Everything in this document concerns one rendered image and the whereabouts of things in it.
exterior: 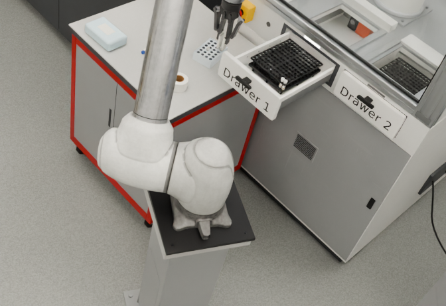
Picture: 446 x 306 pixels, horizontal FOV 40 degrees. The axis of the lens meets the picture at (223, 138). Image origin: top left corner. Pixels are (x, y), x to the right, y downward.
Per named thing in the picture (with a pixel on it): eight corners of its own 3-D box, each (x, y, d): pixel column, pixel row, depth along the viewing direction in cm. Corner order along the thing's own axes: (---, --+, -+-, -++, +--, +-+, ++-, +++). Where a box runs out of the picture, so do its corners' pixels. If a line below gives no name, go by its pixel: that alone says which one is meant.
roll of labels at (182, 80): (186, 93, 229) (188, 85, 226) (168, 91, 228) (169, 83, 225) (186, 80, 234) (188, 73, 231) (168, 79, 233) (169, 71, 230)
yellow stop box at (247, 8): (243, 24, 252) (247, 10, 247) (231, 14, 255) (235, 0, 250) (252, 20, 255) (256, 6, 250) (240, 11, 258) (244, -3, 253)
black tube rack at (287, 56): (280, 97, 226) (285, 85, 221) (247, 70, 233) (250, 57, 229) (318, 76, 239) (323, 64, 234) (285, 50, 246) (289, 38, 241)
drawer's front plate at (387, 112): (392, 139, 225) (404, 118, 217) (332, 92, 237) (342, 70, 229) (395, 137, 226) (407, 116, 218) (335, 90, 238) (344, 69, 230)
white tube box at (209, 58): (210, 69, 241) (211, 61, 239) (192, 59, 243) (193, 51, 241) (225, 54, 249) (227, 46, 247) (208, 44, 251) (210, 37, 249)
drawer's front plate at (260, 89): (272, 121, 219) (279, 99, 212) (217, 74, 231) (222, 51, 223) (275, 119, 220) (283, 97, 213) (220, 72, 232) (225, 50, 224)
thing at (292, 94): (273, 113, 220) (277, 101, 216) (224, 72, 230) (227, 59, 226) (341, 74, 243) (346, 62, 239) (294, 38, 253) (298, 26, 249)
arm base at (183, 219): (175, 243, 183) (178, 233, 179) (165, 182, 197) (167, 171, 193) (234, 238, 188) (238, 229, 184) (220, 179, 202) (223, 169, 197)
